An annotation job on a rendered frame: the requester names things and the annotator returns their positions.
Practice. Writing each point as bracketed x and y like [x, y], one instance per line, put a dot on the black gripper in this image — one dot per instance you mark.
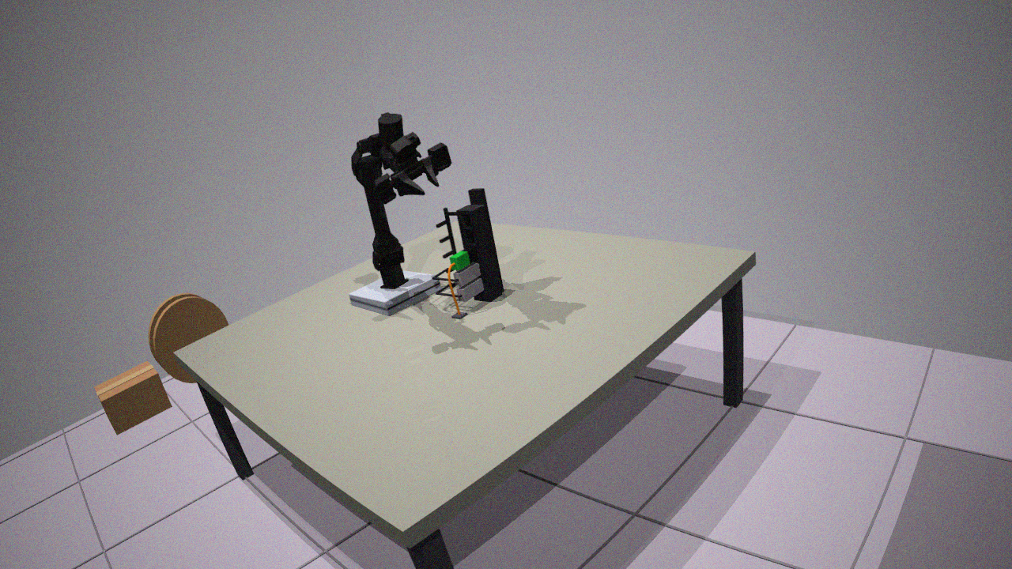
[402, 180]

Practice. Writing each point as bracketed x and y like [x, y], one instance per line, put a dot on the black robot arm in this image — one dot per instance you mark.
[388, 251]

